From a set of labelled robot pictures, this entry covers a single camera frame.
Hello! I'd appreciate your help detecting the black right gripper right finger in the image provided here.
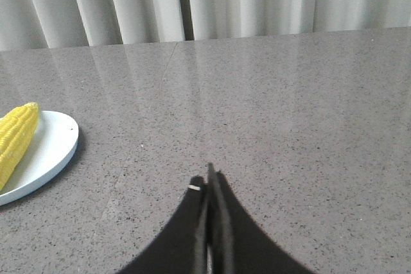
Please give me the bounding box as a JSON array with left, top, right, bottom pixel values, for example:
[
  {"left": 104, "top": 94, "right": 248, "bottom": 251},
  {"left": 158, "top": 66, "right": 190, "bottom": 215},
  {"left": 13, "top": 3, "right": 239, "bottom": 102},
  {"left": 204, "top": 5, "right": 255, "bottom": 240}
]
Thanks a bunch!
[{"left": 208, "top": 163, "right": 312, "bottom": 273}]

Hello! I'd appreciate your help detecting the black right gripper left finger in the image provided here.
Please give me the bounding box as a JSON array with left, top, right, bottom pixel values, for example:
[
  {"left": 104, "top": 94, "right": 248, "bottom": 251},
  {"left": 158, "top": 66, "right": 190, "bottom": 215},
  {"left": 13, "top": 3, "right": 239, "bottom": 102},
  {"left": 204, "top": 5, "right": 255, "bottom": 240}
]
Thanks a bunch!
[{"left": 120, "top": 176, "right": 208, "bottom": 273}]

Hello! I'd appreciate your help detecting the light blue round plate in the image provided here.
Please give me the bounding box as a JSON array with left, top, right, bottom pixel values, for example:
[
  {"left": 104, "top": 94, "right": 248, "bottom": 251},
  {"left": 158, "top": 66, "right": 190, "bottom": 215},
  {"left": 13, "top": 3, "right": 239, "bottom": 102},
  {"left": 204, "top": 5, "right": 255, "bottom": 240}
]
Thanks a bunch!
[{"left": 1, "top": 111, "right": 79, "bottom": 205}]

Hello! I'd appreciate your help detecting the yellow corn cob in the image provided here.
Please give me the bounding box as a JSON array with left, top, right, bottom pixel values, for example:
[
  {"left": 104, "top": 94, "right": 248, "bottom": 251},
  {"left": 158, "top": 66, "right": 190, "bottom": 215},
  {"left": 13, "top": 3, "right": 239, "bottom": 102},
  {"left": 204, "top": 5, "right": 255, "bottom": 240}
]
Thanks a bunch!
[{"left": 1, "top": 102, "right": 40, "bottom": 189}]

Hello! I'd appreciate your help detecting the white pleated curtain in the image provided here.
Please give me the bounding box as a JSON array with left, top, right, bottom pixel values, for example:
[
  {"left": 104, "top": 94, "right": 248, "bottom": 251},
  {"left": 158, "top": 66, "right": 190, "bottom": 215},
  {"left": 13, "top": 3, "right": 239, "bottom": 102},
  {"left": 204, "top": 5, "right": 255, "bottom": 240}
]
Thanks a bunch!
[{"left": 1, "top": 0, "right": 410, "bottom": 51}]

